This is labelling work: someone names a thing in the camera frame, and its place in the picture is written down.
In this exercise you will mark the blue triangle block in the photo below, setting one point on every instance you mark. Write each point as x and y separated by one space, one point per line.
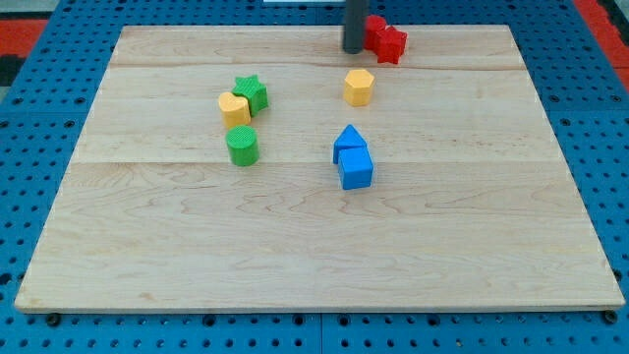
348 138

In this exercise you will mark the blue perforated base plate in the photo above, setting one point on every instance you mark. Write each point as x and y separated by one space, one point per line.
43 112

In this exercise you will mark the green star block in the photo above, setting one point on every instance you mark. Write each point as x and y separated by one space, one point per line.
254 91

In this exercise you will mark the red star block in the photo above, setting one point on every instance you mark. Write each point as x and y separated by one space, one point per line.
390 45

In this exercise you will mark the red cylinder block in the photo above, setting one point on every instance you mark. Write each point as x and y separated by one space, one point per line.
373 25

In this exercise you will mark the yellow hexagon block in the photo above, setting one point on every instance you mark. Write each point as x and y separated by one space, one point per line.
358 86

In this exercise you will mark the blue cube block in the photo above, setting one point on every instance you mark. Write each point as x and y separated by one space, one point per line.
355 168

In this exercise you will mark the yellow heart block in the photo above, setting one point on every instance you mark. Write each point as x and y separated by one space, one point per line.
235 110

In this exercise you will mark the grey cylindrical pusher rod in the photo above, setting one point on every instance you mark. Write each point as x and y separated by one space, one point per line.
356 12

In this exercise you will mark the green cylinder block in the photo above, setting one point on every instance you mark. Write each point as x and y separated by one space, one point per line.
242 145

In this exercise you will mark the light wooden board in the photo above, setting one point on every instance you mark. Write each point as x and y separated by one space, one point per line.
472 207

